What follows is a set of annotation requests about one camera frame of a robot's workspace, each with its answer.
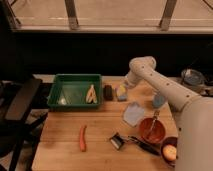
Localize blue sponge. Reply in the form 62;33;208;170
116;89;127;101

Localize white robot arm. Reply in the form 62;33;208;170
123;56;213;171

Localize wooden tongs in tray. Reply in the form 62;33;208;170
86;85;97;103

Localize green plastic tray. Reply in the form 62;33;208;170
47;74;102;111

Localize dark brown block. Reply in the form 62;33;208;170
103;85;113;101

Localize light blue cloth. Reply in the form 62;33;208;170
123;102;144;127

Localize spoon in orange bowl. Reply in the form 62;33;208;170
146;110;160;138

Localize orange bowl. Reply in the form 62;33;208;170
138;118;166;144

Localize orange carrot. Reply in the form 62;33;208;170
79;125;87;152

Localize dark purple plate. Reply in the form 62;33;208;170
161;137;177;167

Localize metal pan with lid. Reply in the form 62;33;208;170
181;68;205;86

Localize yellow round fruit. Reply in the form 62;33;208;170
163;145;177;161

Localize black office chair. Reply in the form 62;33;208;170
0;79;47;171

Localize black handled peeler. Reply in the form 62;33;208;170
109;133;160;156

